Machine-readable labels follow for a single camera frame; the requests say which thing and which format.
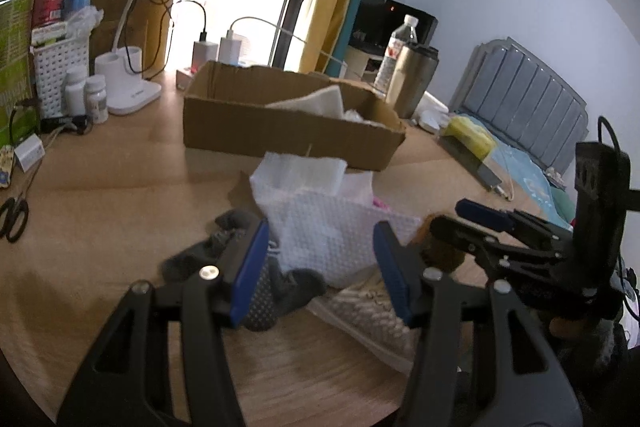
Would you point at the brown plush cloth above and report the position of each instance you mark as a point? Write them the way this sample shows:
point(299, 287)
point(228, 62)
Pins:
point(445, 257)

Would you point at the blue packet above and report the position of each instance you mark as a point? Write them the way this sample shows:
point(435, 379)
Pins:
point(79, 2)

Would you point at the green printed bag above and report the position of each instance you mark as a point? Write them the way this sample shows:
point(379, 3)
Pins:
point(15, 37)

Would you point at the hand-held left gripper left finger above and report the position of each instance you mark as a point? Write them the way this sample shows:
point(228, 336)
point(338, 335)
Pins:
point(250, 267)

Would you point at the small white box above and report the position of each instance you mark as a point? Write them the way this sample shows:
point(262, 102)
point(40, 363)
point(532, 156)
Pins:
point(30, 152)

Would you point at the white plastic basket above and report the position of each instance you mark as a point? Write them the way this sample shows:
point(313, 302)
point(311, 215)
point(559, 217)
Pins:
point(55, 72)

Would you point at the white cabinet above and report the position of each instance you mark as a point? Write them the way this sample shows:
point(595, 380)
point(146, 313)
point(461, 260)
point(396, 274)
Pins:
point(357, 62)

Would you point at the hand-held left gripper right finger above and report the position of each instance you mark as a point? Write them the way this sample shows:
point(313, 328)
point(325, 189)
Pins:
point(392, 277)

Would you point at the person's right forearm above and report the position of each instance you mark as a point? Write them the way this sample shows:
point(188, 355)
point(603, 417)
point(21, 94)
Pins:
point(605, 357)

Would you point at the light blue bedsheet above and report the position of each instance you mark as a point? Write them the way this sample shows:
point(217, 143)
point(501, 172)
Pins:
point(530, 187)

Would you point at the pink loofah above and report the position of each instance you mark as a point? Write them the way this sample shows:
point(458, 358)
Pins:
point(381, 205)

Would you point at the dark screen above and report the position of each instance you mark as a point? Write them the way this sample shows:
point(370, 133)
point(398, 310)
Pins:
point(372, 19)

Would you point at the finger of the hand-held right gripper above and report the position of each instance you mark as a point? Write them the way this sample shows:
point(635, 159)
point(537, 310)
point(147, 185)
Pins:
point(482, 211)
point(455, 232)

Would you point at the white dotted cloth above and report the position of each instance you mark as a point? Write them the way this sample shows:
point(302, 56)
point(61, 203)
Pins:
point(330, 232)

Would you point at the white green box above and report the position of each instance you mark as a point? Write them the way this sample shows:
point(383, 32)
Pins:
point(50, 34)

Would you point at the steel tumbler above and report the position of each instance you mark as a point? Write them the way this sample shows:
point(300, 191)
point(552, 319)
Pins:
point(410, 82)

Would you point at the crumpled white plastic bag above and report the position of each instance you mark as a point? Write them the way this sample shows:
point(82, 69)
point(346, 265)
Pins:
point(85, 22)

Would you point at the clear water bottle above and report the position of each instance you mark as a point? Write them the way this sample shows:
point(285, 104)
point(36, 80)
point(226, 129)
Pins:
point(395, 52)

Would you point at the bubble wrap bundle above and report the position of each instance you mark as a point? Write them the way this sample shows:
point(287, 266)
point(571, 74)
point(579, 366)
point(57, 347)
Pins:
point(370, 317)

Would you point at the cardboard box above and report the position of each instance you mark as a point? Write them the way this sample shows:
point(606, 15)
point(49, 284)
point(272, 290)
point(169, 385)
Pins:
point(280, 132)

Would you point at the black television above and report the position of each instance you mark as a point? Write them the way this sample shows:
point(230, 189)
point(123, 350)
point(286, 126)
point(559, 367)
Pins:
point(425, 24)

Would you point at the brown paper bag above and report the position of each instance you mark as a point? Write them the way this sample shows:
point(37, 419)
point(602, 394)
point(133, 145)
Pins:
point(107, 32)

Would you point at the white desk lamp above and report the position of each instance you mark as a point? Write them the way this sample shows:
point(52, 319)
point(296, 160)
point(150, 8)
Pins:
point(130, 97)

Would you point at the red can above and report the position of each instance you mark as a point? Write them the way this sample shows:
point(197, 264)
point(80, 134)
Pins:
point(50, 2)

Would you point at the black scissors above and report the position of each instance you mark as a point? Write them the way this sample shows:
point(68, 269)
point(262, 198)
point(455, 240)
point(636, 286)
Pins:
point(15, 219)

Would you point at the grey dotted-sole sock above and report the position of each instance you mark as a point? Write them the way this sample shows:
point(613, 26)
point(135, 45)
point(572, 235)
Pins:
point(295, 287)

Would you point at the grey bed headboard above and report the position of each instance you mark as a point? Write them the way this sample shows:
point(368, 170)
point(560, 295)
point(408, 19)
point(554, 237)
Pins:
point(525, 102)

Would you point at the white charger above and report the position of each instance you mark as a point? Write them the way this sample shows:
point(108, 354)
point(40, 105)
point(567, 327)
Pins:
point(205, 54)
point(231, 49)

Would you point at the white pill bottle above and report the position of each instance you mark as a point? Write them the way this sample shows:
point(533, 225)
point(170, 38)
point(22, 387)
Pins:
point(96, 99)
point(75, 92)

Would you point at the yellow tissue pack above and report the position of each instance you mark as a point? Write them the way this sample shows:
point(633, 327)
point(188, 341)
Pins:
point(470, 137)

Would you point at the black flat device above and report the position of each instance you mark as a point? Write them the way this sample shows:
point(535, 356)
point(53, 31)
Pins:
point(470, 164)

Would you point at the white power strip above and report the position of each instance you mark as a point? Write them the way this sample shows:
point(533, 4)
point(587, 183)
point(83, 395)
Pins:
point(186, 77)

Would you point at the white towel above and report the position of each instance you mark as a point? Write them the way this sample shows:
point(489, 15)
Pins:
point(320, 102)

